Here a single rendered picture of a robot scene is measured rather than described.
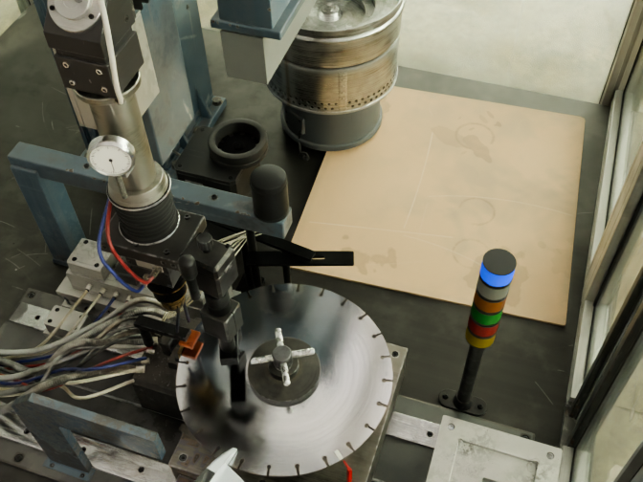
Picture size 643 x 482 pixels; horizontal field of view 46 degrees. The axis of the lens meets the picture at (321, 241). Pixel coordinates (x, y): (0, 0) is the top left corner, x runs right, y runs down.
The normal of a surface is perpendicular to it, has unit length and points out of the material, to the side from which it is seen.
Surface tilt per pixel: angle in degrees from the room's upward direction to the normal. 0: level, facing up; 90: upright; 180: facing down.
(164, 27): 90
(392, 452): 0
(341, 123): 89
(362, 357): 0
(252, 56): 90
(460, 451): 0
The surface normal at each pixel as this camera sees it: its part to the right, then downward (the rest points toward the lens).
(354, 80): 0.33, 0.73
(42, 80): -0.02, -0.63
